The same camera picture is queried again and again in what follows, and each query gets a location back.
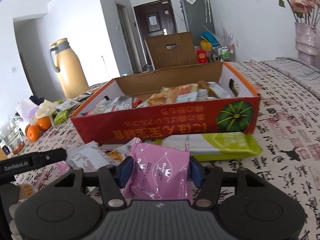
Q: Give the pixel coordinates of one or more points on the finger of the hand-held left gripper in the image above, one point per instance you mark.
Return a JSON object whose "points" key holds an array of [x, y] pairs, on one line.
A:
{"points": [[50, 156]]}

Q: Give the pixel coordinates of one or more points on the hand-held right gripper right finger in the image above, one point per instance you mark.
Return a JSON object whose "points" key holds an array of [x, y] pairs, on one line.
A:
{"points": [[197, 173]]}

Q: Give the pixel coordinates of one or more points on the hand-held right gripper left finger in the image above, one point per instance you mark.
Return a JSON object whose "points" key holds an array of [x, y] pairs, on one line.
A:
{"points": [[125, 173]]}

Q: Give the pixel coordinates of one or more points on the pink snack packet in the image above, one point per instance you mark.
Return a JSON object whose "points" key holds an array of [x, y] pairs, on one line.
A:
{"points": [[160, 170], [61, 168]]}

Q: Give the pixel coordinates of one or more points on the red cardboard box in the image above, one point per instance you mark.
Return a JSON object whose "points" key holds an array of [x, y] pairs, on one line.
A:
{"points": [[175, 122]]}

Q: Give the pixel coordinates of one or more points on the pile of snack packets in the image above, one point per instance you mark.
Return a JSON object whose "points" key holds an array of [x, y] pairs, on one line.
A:
{"points": [[190, 96]]}

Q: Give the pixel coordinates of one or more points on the tan round cup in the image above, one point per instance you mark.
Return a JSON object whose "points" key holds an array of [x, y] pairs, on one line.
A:
{"points": [[2, 153]]}

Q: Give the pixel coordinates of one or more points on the white orange snack packet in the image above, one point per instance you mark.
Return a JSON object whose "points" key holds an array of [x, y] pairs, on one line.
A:
{"points": [[116, 156]]}

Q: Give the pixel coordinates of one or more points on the red dried berries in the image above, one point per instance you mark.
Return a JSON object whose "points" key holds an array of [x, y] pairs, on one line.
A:
{"points": [[17, 148]]}

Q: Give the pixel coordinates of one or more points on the orange fruit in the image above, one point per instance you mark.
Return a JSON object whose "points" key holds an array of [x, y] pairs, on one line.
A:
{"points": [[33, 132], [43, 122]]}

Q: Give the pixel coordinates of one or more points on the clear drinking glass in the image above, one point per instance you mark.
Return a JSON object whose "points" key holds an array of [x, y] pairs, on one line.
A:
{"points": [[11, 135]]}

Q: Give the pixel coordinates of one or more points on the white printed snack packet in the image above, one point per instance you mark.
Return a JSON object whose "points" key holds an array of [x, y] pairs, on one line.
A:
{"points": [[85, 156], [70, 103]]}

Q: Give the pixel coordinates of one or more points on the green white long packet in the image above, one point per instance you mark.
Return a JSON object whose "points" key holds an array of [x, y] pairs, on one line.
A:
{"points": [[225, 145]]}

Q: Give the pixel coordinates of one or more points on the small green snack packet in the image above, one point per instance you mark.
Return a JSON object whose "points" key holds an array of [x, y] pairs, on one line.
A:
{"points": [[62, 116]]}

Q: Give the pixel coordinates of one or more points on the cream crumpled wrapper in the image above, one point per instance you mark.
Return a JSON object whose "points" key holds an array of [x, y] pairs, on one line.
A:
{"points": [[46, 107]]}

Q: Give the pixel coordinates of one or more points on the white lilac plastic bag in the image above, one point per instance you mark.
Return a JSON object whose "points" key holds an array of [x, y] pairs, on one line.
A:
{"points": [[25, 110]]}

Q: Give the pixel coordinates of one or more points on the black bag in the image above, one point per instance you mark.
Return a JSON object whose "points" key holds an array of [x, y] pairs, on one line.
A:
{"points": [[37, 100]]}

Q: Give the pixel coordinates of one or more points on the yellow thermos jug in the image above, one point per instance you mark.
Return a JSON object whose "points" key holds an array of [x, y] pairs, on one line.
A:
{"points": [[70, 72]]}

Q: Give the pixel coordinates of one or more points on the calligraphy print tablecloth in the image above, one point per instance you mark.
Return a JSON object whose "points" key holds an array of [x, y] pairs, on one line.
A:
{"points": [[287, 142]]}

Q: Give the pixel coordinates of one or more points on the thin metal rod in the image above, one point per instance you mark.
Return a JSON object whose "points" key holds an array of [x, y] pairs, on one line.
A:
{"points": [[105, 66]]}

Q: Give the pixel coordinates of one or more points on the red gift box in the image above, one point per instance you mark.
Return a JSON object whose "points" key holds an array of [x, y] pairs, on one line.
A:
{"points": [[201, 56]]}

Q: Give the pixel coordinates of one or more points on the brown wooden chair back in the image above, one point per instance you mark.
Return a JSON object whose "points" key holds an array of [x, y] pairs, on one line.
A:
{"points": [[160, 57]]}

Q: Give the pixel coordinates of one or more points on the metal trolley rack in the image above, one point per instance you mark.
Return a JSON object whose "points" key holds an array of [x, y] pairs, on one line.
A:
{"points": [[223, 52]]}

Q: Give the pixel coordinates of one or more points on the yellow bag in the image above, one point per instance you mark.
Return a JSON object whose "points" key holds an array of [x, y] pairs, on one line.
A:
{"points": [[205, 45]]}

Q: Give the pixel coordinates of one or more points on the grey interior door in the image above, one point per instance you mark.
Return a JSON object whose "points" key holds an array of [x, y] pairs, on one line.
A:
{"points": [[123, 37]]}

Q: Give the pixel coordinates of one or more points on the blue plastic object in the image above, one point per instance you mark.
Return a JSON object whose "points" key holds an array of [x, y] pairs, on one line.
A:
{"points": [[207, 37]]}

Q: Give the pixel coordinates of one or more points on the white feather decoration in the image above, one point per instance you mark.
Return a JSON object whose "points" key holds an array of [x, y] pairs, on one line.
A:
{"points": [[226, 36]]}

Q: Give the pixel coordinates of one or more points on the grey quilted cloth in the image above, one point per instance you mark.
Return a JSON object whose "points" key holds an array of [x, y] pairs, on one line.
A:
{"points": [[295, 72]]}

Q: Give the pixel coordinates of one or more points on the brown entrance door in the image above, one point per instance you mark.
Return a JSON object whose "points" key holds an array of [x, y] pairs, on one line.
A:
{"points": [[145, 30]]}

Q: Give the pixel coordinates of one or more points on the white paper notice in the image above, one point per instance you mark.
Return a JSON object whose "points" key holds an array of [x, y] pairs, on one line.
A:
{"points": [[152, 20]]}

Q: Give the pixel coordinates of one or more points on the grey refrigerator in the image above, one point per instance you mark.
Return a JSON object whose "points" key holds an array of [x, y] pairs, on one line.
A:
{"points": [[197, 17]]}

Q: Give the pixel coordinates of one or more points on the white folded umbrella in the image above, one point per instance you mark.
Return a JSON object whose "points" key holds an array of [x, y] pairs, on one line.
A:
{"points": [[207, 7]]}

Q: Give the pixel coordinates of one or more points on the pink textured vase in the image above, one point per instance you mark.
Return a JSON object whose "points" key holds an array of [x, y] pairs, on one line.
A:
{"points": [[306, 42]]}

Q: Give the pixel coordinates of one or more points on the dried rose bouquet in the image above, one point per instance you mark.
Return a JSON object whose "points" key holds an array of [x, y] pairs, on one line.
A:
{"points": [[300, 3]]}

